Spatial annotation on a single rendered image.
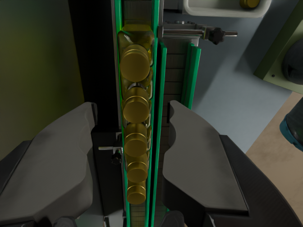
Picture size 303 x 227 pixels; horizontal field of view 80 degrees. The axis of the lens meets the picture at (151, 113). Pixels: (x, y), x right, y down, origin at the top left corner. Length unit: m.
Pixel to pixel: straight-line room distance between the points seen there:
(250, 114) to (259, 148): 1.37
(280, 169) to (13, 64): 2.53
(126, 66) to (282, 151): 2.24
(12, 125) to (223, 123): 0.72
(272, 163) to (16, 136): 2.37
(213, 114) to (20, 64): 0.66
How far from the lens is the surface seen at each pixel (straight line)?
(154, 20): 0.40
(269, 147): 2.25
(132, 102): 0.23
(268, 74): 0.71
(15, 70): 0.23
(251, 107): 0.83
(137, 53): 0.21
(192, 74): 0.44
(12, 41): 0.24
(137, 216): 0.96
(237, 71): 0.73
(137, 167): 0.30
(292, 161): 2.57
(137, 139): 0.26
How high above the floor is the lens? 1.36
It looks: 60 degrees down
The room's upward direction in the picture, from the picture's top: 174 degrees clockwise
